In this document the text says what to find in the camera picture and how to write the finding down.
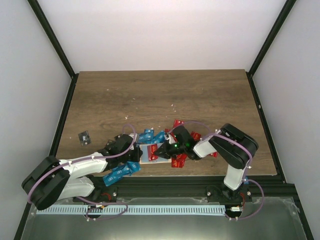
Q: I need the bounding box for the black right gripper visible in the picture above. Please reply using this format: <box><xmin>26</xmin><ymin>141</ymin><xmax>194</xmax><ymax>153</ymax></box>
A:
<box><xmin>154</xmin><ymin>139</ymin><xmax>187</xmax><ymax>160</ymax></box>

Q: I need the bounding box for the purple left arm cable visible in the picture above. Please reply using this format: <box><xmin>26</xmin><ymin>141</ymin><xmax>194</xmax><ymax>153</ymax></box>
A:
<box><xmin>27</xmin><ymin>123</ymin><xmax>138</xmax><ymax>222</ymax></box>

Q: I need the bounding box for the black frame post left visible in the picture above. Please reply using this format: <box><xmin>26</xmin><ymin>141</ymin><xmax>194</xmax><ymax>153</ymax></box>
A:
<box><xmin>26</xmin><ymin>0</ymin><xmax>77</xmax><ymax>78</ymax></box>

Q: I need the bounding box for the blue card top with chip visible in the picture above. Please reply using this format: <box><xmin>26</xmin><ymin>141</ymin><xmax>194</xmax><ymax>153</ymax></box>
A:
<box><xmin>144</xmin><ymin>128</ymin><xmax>154</xmax><ymax>135</ymax></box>

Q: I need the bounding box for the red vip card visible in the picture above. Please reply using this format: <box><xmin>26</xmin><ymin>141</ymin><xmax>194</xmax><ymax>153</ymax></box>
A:
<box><xmin>173</xmin><ymin>119</ymin><xmax>185</xmax><ymax>128</ymax></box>
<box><xmin>147</xmin><ymin>143</ymin><xmax>162</xmax><ymax>163</ymax></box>

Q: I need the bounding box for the blue card near rail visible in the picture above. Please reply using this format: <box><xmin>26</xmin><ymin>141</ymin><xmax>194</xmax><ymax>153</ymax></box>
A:
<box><xmin>102</xmin><ymin>161</ymin><xmax>141</xmax><ymax>187</ymax></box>

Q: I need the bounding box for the lone black VIP card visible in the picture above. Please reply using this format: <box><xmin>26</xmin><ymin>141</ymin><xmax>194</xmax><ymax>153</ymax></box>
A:
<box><xmin>78</xmin><ymin>130</ymin><xmax>92</xmax><ymax>146</ymax></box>

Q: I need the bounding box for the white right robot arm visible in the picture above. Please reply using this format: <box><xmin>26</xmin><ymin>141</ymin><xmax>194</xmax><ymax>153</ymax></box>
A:
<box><xmin>152</xmin><ymin>123</ymin><xmax>259</xmax><ymax>202</ymax></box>

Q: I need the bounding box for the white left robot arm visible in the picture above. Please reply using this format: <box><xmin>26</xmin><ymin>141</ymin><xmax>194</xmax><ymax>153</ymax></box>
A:
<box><xmin>21</xmin><ymin>133</ymin><xmax>143</xmax><ymax>210</ymax></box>

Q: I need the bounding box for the black frame post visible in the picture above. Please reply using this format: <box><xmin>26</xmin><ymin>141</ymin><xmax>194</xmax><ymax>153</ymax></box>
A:
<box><xmin>26</xmin><ymin>0</ymin><xmax>77</xmax><ymax>78</ymax></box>
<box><xmin>248</xmin><ymin>0</ymin><xmax>298</xmax><ymax>76</ymax></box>

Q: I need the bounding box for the red VIP card top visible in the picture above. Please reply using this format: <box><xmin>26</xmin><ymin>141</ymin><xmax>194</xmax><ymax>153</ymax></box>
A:
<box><xmin>173</xmin><ymin>119</ymin><xmax>185</xmax><ymax>128</ymax></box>

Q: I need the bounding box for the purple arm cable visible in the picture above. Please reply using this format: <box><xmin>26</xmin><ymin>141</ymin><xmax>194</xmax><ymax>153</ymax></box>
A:
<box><xmin>164</xmin><ymin>121</ymin><xmax>266</xmax><ymax>221</ymax></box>
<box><xmin>27</xmin><ymin>123</ymin><xmax>138</xmax><ymax>222</ymax></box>

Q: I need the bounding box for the blue VIP card right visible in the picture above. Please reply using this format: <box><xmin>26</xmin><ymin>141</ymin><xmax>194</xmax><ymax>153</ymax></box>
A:
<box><xmin>152</xmin><ymin>130</ymin><xmax>166</xmax><ymax>144</ymax></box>

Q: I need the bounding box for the black frame post right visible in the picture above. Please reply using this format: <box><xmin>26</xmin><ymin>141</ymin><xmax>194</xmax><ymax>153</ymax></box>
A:
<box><xmin>248</xmin><ymin>0</ymin><xmax>298</xmax><ymax>76</ymax></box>

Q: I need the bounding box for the blue vip card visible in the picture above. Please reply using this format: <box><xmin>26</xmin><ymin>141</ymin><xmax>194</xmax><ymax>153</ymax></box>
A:
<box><xmin>137</xmin><ymin>132</ymin><xmax>154</xmax><ymax>144</ymax></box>
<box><xmin>152</xmin><ymin>130</ymin><xmax>166</xmax><ymax>144</ymax></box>

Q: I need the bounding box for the red card right of holder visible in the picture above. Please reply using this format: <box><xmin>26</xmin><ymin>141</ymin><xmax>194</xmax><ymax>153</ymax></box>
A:
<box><xmin>171</xmin><ymin>154</ymin><xmax>187</xmax><ymax>168</ymax></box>

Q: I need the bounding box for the blue VIP card centre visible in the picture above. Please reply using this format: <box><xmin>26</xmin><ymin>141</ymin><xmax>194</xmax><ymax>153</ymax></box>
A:
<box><xmin>137</xmin><ymin>132</ymin><xmax>154</xmax><ymax>144</ymax></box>

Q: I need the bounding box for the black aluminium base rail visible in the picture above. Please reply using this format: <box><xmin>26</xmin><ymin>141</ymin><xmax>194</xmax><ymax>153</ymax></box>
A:
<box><xmin>72</xmin><ymin>174</ymin><xmax>253</xmax><ymax>203</ymax></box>

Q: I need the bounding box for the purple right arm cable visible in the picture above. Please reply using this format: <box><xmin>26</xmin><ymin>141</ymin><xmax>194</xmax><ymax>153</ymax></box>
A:
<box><xmin>164</xmin><ymin>121</ymin><xmax>266</xmax><ymax>221</ymax></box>

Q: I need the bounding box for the light blue slotted cable duct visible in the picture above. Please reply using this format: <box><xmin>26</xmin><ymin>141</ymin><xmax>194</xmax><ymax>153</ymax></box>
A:
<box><xmin>36</xmin><ymin>204</ymin><xmax>226</xmax><ymax>216</ymax></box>

